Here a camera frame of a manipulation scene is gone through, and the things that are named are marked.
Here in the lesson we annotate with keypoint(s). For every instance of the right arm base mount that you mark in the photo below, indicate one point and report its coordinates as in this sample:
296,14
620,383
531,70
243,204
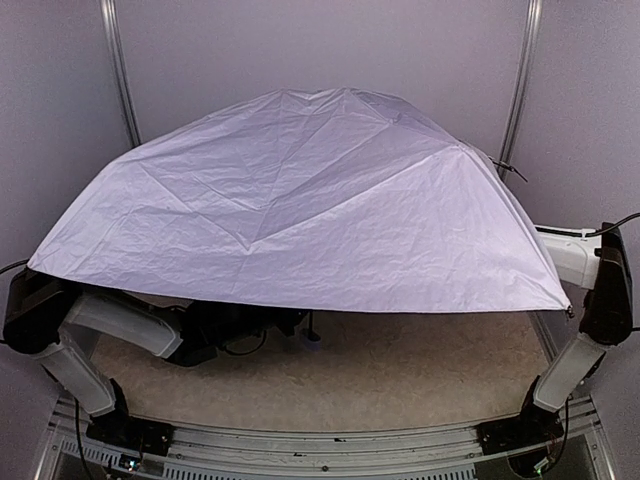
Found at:
519,431

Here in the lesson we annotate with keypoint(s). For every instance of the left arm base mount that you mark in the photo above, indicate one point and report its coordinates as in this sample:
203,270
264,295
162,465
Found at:
133,433

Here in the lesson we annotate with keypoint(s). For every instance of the right aluminium corner post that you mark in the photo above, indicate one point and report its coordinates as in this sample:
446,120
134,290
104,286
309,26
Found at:
526,60

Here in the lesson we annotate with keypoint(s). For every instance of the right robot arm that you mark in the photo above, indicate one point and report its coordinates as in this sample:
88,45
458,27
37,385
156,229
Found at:
596,262

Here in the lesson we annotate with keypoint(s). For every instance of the aluminium corner post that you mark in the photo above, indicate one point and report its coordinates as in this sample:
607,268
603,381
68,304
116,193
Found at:
526,60
111,27

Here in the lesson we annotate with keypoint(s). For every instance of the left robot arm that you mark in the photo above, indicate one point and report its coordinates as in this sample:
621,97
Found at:
41,308

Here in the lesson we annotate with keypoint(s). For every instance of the left aluminium corner post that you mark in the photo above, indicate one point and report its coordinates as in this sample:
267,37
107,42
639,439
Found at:
111,27

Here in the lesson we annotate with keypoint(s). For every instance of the aluminium front rail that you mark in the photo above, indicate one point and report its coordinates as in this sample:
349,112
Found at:
200,452

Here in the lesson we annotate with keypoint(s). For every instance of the lilac folding umbrella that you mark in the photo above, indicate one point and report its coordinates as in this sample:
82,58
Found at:
344,200

